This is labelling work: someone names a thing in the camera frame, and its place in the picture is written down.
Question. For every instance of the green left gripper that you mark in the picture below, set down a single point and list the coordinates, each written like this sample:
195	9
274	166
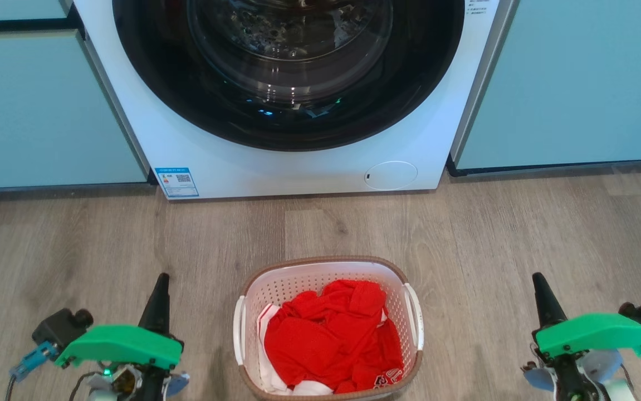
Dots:
122	344

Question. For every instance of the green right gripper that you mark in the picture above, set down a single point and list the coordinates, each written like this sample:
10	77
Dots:
593	334

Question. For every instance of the white perforated laundry basket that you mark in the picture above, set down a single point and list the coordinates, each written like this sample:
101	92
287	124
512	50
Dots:
298	281

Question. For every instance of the blue energy label sticker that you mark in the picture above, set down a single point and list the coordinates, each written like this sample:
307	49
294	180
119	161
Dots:
176	182

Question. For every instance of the white garment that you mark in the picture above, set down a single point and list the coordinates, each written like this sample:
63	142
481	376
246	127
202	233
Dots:
267	373

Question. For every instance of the red mesh garment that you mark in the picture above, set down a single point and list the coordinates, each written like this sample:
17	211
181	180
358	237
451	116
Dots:
326	340

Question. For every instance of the white front-load washing machine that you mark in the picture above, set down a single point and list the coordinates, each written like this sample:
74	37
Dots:
298	167

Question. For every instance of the round white filter cover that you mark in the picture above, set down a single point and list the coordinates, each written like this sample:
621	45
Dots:
391	176

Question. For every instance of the round black glass washer door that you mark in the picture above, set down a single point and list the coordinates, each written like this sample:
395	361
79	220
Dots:
158	83

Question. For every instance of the wide pale teal cabinet panel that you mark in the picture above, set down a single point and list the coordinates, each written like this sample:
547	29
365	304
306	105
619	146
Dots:
571	78

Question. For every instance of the large pale teal cabinet door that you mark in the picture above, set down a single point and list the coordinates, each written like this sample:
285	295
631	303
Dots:
36	111

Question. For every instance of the small printed text label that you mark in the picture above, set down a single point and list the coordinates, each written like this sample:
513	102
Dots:
477	5

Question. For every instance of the pale teal cabinet drawer front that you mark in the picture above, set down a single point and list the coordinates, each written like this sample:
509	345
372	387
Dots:
8	8

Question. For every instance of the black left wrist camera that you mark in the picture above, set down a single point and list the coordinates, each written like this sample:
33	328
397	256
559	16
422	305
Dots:
61	328

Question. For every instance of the blue left camera connector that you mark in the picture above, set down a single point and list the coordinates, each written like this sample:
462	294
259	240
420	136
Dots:
33	359

